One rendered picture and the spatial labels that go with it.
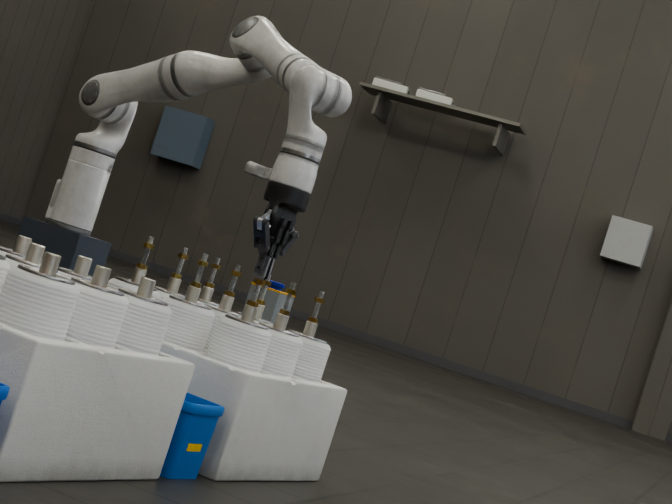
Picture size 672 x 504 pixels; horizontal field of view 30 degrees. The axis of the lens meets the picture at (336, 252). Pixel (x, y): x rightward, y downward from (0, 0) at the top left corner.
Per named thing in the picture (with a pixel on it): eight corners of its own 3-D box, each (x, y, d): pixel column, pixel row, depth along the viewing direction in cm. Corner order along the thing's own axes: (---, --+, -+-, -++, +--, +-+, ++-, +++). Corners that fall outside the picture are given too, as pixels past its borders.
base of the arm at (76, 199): (39, 220, 260) (64, 142, 261) (61, 226, 269) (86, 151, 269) (76, 232, 257) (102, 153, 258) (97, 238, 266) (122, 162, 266)
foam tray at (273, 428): (31, 404, 217) (63, 305, 217) (153, 415, 252) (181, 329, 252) (214, 481, 200) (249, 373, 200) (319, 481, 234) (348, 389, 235)
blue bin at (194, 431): (18, 416, 201) (42, 345, 202) (60, 419, 211) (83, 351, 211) (167, 480, 188) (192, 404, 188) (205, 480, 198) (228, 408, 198)
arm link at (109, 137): (120, 84, 271) (95, 160, 270) (87, 70, 263) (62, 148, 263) (148, 90, 265) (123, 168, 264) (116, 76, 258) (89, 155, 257)
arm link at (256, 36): (306, 39, 217) (331, 75, 222) (255, 5, 240) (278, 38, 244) (265, 72, 217) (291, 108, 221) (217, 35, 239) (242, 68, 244)
